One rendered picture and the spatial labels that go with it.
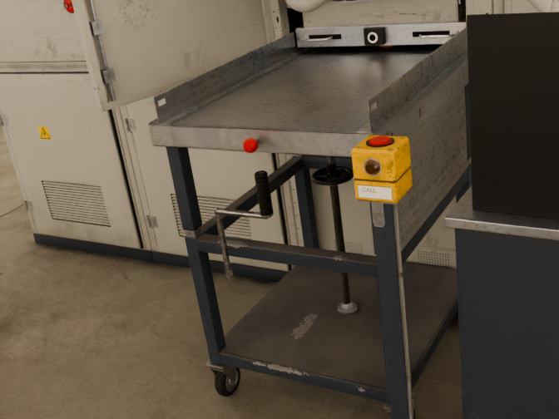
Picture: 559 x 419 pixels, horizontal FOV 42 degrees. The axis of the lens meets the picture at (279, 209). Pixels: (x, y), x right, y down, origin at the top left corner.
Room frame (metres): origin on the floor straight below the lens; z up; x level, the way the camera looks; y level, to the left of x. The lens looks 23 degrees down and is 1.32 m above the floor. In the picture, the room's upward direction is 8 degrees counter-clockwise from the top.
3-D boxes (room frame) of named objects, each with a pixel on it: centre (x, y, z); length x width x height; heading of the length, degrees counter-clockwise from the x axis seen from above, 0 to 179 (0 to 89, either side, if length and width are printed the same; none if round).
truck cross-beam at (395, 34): (2.19, -0.37, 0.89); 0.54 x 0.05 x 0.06; 57
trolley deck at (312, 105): (1.86, -0.16, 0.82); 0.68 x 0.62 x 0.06; 147
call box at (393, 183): (1.21, -0.19, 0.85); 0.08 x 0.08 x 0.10; 57
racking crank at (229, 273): (1.59, 0.09, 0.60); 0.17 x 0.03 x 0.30; 58
